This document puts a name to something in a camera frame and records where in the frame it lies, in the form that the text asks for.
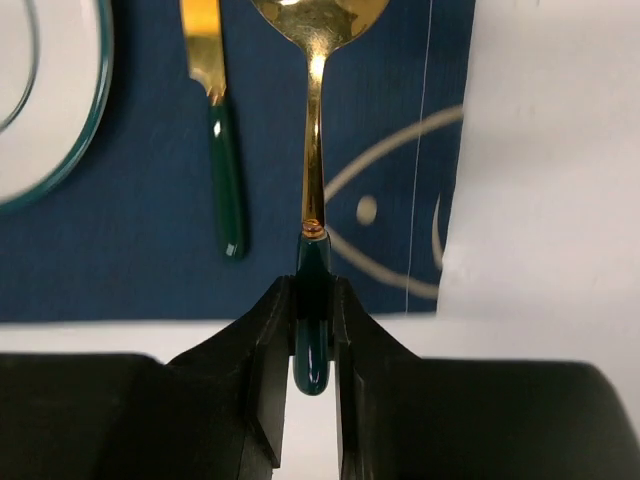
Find gold knife green handle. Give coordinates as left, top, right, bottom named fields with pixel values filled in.
left=180, top=0, right=249, bottom=260

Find blue cloth with gold script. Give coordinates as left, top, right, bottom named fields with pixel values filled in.
left=1, top=1, right=475, bottom=322

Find gold spoon green handle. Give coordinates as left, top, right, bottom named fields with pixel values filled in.
left=254, top=0, right=388, bottom=396

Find white plate black rings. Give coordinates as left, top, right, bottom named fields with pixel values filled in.
left=0, top=0, right=115, bottom=215

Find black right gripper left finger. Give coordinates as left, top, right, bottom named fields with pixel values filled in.
left=1, top=277, right=293, bottom=479

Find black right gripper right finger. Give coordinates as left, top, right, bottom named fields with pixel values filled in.
left=330, top=277, right=639, bottom=479

